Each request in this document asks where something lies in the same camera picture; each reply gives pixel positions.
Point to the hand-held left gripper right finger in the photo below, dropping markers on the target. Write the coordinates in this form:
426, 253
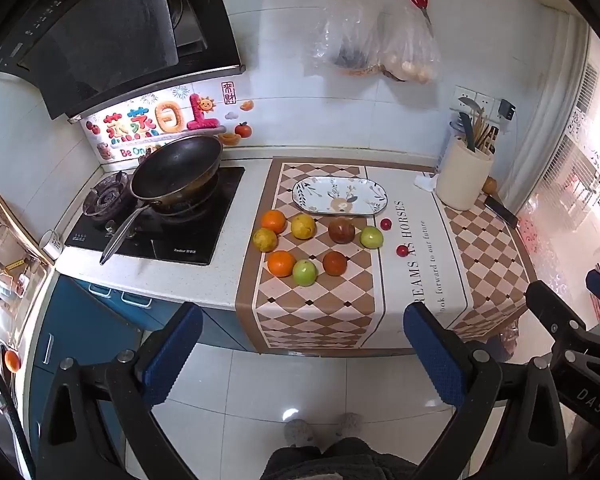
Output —
432, 355

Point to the white cup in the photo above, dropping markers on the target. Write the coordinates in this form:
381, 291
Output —
51, 245

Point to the red cherry tomato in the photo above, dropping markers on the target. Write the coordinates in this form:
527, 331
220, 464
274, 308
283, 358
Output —
386, 223
402, 250

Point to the dark red apple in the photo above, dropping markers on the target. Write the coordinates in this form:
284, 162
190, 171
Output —
335, 263

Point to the orange fridge magnet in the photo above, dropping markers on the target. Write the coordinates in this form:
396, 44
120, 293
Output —
12, 361

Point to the cream utensil holder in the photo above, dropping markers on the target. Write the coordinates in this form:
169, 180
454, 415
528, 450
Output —
462, 180

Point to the person's legs in dark pants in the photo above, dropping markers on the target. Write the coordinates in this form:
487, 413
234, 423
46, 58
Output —
325, 460

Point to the colourful wall sticker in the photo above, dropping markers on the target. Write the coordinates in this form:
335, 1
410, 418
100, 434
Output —
145, 125

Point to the brownish red apple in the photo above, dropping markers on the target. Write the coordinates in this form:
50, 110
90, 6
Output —
341, 230

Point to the bundle of chopsticks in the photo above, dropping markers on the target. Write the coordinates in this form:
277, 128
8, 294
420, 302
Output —
484, 132

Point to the black range hood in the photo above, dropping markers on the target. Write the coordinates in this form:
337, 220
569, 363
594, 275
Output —
105, 35

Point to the black gas stove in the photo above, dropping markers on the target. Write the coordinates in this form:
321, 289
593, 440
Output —
180, 245

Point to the yellow citrus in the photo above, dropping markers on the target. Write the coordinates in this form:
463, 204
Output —
303, 226
265, 239

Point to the black knife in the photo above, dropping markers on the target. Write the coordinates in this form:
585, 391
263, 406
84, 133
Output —
501, 211

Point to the green apple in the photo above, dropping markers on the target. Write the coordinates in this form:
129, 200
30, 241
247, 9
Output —
305, 272
371, 236

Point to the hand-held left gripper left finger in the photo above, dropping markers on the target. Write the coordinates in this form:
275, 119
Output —
172, 355

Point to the checkered table mat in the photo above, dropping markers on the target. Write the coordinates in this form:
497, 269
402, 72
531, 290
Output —
430, 240

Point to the black frying pan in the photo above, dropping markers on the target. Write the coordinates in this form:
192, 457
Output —
177, 165

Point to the grey slipper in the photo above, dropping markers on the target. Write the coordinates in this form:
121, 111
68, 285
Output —
349, 422
300, 432

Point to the black plug adapter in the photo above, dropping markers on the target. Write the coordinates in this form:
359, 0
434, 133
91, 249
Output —
506, 109

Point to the white power outlet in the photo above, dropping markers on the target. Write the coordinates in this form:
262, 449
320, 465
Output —
482, 100

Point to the clear plastic bag with eggs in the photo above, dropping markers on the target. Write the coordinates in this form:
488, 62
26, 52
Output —
410, 55

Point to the white paper tissue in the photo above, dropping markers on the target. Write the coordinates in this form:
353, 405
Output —
425, 182

